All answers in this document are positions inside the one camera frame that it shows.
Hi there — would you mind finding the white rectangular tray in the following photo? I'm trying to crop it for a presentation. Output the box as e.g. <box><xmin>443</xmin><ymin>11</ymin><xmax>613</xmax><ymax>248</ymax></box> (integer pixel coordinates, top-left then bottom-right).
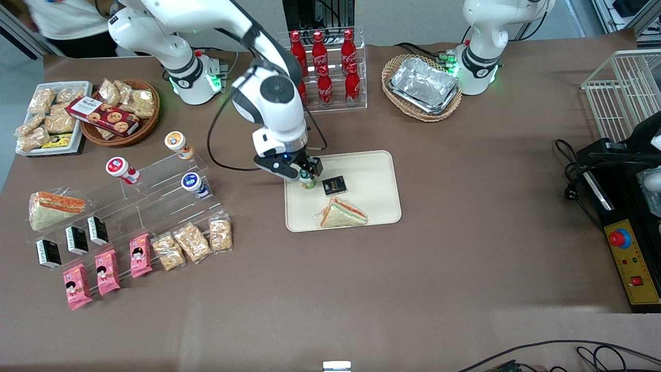
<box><xmin>15</xmin><ymin>81</ymin><xmax>93</xmax><ymax>157</ymax></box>

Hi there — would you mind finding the pink cartoon snack packet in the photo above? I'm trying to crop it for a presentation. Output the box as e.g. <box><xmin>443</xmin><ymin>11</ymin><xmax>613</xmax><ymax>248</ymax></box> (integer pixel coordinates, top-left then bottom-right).
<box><xmin>129</xmin><ymin>234</ymin><xmax>153</xmax><ymax>278</ymax></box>
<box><xmin>62</xmin><ymin>263</ymin><xmax>93</xmax><ymax>311</ymax></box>
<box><xmin>95</xmin><ymin>250</ymin><xmax>121</xmax><ymax>297</ymax></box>

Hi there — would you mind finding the aluminium foil tray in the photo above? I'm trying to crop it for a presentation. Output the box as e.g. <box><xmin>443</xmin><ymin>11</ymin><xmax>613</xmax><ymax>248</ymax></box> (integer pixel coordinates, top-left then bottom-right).
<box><xmin>388</xmin><ymin>57</ymin><xmax>461</xmax><ymax>115</ymax></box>

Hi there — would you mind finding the white wire basket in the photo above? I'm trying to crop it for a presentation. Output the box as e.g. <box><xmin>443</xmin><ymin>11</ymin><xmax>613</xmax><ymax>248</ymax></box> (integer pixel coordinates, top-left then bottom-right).
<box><xmin>581</xmin><ymin>49</ymin><xmax>661</xmax><ymax>143</ymax></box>

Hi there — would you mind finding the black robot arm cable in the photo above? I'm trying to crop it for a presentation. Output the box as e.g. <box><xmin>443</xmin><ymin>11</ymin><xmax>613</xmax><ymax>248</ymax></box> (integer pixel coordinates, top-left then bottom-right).
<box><xmin>207</xmin><ymin>62</ymin><xmax>261</xmax><ymax>172</ymax></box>

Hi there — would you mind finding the black milk carton left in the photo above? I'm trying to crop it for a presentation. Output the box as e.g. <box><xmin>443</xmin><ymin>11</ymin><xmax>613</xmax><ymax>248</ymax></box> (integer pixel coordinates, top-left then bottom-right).
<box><xmin>35</xmin><ymin>238</ymin><xmax>62</xmax><ymax>270</ymax></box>

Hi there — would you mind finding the wrapped triangle sandwich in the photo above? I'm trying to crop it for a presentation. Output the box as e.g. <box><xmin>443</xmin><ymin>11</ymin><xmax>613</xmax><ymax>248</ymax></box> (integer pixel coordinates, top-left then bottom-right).
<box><xmin>28</xmin><ymin>191</ymin><xmax>86</xmax><ymax>231</ymax></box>
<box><xmin>314</xmin><ymin>197</ymin><xmax>369</xmax><ymax>228</ymax></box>

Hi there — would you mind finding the red cookie box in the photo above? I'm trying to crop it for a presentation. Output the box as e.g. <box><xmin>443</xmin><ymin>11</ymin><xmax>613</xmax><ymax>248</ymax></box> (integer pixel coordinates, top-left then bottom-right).
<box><xmin>66</xmin><ymin>96</ymin><xmax>141</xmax><ymax>137</ymax></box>

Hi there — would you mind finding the round wicker snack basket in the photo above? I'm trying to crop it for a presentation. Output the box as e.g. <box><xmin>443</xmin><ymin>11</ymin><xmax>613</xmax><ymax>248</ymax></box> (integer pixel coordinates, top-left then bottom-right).
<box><xmin>80</xmin><ymin>79</ymin><xmax>161</xmax><ymax>148</ymax></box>

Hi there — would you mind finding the black and yellow control box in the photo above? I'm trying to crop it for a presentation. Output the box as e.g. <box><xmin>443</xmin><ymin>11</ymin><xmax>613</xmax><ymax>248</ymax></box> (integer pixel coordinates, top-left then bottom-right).
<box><xmin>576</xmin><ymin>137</ymin><xmax>661</xmax><ymax>314</ymax></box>

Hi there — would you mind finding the beige plastic tray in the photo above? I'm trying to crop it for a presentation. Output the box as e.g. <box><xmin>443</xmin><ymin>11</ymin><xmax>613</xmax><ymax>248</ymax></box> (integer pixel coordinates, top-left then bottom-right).
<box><xmin>285</xmin><ymin>150</ymin><xmax>402</xmax><ymax>233</ymax></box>

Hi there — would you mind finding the orange-lid yogurt cup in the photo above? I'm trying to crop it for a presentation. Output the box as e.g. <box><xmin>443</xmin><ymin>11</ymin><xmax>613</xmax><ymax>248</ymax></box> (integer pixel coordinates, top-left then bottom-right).
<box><xmin>164</xmin><ymin>131</ymin><xmax>195</xmax><ymax>160</ymax></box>

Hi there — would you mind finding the red emergency stop button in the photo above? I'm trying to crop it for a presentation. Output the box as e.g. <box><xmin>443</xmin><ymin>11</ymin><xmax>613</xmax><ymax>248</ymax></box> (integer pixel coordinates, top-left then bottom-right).
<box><xmin>608</xmin><ymin>228</ymin><xmax>632</xmax><ymax>250</ymax></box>

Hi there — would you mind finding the clear acrylic step stand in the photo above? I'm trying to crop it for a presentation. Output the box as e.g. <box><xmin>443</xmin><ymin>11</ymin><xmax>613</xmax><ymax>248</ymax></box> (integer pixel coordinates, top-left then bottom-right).
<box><xmin>28</xmin><ymin>186</ymin><xmax>155</xmax><ymax>311</ymax></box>
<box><xmin>121</xmin><ymin>150</ymin><xmax>234</xmax><ymax>259</ymax></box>

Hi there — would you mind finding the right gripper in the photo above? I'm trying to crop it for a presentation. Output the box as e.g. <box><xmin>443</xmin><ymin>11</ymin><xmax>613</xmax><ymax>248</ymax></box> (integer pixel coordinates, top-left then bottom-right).
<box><xmin>252</xmin><ymin>127</ymin><xmax>324</xmax><ymax>181</ymax></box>

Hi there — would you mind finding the black power cable with plug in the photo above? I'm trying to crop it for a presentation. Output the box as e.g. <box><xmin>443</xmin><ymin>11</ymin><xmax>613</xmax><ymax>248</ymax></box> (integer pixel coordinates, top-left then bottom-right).
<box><xmin>555</xmin><ymin>138</ymin><xmax>605</xmax><ymax>233</ymax></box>

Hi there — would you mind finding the clear acrylic bottle rack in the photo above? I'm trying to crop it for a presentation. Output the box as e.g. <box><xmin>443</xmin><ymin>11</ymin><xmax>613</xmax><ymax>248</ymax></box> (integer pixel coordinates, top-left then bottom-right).
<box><xmin>276</xmin><ymin>27</ymin><xmax>369</xmax><ymax>112</ymax></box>

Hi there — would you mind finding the clear-wrapped rice crispy bar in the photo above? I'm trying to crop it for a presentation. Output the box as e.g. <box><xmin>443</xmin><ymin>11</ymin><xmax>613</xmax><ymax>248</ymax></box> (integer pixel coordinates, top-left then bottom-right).
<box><xmin>151</xmin><ymin>232</ymin><xmax>186</xmax><ymax>272</ymax></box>
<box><xmin>17</xmin><ymin>127</ymin><xmax>51</xmax><ymax>153</ymax></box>
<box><xmin>209</xmin><ymin>214</ymin><xmax>233</xmax><ymax>254</ymax></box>
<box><xmin>55</xmin><ymin>88</ymin><xmax>86</xmax><ymax>104</ymax></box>
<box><xmin>98</xmin><ymin>79</ymin><xmax>122</xmax><ymax>106</ymax></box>
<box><xmin>44</xmin><ymin>106</ymin><xmax>78</xmax><ymax>135</ymax></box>
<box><xmin>28</xmin><ymin>88</ymin><xmax>56</xmax><ymax>115</ymax></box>
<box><xmin>114</xmin><ymin>80</ymin><xmax>136</xmax><ymax>104</ymax></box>
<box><xmin>15</xmin><ymin>114</ymin><xmax>46</xmax><ymax>137</ymax></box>
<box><xmin>172</xmin><ymin>223</ymin><xmax>213</xmax><ymax>265</ymax></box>
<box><xmin>121</xmin><ymin>89</ymin><xmax>156</xmax><ymax>119</ymax></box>

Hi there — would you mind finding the person in white shirt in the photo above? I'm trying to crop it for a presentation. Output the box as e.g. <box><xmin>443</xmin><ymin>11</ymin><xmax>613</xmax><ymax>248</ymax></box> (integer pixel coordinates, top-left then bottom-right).
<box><xmin>23</xmin><ymin>0</ymin><xmax>119</xmax><ymax>57</ymax></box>

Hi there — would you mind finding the wicker basket with foil trays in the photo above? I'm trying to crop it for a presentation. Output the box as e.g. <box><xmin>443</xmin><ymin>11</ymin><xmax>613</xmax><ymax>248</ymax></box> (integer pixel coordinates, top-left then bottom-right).
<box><xmin>381</xmin><ymin>54</ymin><xmax>463</xmax><ymax>123</ymax></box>

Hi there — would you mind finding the blue gum bottle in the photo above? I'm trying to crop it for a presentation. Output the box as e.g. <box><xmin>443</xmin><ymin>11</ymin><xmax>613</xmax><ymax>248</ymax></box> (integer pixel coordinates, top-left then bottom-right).
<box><xmin>181</xmin><ymin>173</ymin><xmax>210</xmax><ymax>199</ymax></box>

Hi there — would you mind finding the black base cable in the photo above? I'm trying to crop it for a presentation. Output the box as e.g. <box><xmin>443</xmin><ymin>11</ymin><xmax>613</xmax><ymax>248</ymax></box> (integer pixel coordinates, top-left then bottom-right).
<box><xmin>395</xmin><ymin>42</ymin><xmax>455</xmax><ymax>61</ymax></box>

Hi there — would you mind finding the black equipment cabinet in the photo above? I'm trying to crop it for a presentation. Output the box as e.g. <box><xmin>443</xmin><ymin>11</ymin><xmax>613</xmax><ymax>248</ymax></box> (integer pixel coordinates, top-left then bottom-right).
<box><xmin>282</xmin><ymin>0</ymin><xmax>356</xmax><ymax>32</ymax></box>

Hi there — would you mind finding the thin black cable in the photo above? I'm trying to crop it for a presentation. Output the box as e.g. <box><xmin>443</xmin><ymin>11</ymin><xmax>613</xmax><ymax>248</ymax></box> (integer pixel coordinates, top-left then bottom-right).
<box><xmin>457</xmin><ymin>339</ymin><xmax>661</xmax><ymax>372</ymax></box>

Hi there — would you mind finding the red-lid yogurt cup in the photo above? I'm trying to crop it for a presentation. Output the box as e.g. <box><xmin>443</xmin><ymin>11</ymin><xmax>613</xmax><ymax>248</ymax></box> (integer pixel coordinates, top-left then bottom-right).
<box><xmin>105</xmin><ymin>157</ymin><xmax>140</xmax><ymax>185</ymax></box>

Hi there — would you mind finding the yellow snack packet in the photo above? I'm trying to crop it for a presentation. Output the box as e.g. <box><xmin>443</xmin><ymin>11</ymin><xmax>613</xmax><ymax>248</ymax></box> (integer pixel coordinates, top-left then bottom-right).
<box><xmin>41</xmin><ymin>133</ymin><xmax>73</xmax><ymax>149</ymax></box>

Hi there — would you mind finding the black snack packet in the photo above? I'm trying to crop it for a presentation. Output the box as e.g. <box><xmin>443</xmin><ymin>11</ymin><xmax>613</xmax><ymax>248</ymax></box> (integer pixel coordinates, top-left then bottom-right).
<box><xmin>322</xmin><ymin>176</ymin><xmax>347</xmax><ymax>196</ymax></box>
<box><xmin>87</xmin><ymin>216</ymin><xmax>109</xmax><ymax>246</ymax></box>
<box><xmin>65</xmin><ymin>226</ymin><xmax>89</xmax><ymax>256</ymax></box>

